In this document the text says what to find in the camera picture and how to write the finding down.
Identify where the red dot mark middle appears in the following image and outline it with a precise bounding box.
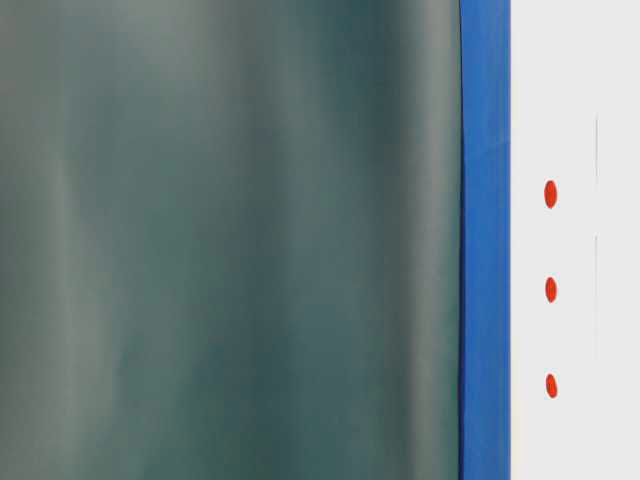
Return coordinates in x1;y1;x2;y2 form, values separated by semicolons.
545;277;558;303

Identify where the red dot mark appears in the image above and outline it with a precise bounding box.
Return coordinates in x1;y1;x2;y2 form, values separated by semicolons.
545;277;558;303
544;180;558;209
545;373;558;398

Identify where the white foam board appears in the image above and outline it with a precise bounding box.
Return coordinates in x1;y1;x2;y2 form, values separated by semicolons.
510;1;639;479

